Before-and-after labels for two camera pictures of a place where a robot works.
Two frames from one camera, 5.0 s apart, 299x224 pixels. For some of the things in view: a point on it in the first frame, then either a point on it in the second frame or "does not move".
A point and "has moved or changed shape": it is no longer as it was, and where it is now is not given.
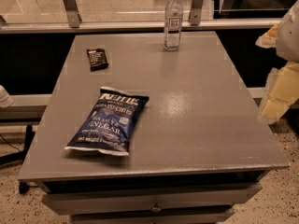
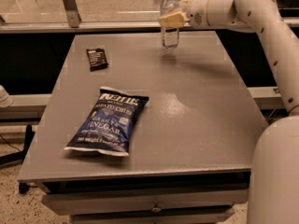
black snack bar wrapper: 97,59 does not move
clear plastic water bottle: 174,17 has moved or changed shape
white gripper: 290,37 → 196,13
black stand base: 19,157 does not move
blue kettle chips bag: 106,129 does not move
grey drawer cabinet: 200,147 does not move
